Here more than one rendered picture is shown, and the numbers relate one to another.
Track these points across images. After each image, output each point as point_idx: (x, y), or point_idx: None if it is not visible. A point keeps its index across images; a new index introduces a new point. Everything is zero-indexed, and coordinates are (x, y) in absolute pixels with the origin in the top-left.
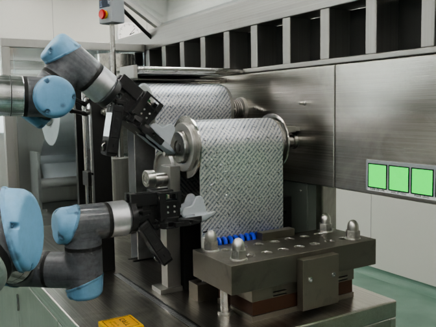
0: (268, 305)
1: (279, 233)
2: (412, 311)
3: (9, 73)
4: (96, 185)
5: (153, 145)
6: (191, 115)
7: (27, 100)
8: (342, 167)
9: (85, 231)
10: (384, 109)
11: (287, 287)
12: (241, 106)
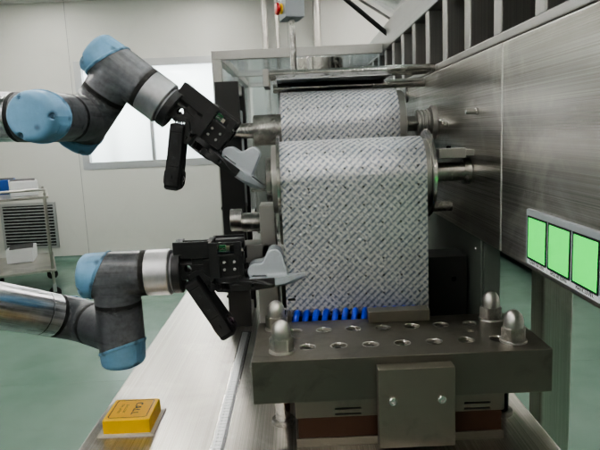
0: (327, 427)
1: (399, 315)
2: None
3: None
4: (226, 222)
5: None
6: (336, 133)
7: (5, 121)
8: (507, 218)
9: (104, 287)
10: (549, 118)
11: (362, 404)
12: (429, 118)
